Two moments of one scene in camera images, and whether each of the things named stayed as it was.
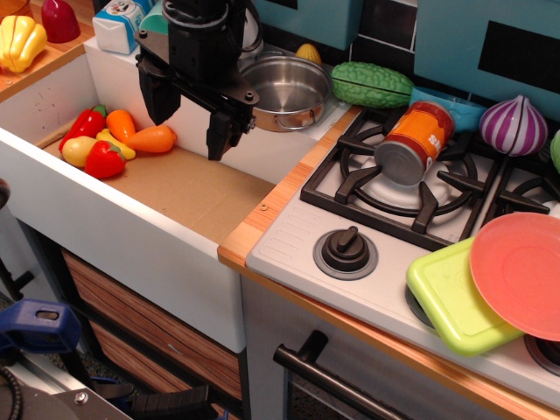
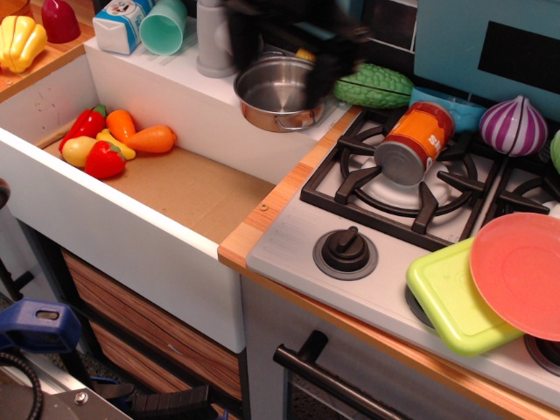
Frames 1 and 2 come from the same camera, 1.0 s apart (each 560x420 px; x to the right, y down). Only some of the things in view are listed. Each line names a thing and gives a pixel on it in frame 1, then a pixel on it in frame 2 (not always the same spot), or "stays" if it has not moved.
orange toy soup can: (423, 130) stays
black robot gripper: (204, 50) -> (327, 31)
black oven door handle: (306, 359) stays
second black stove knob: (547, 353) stays
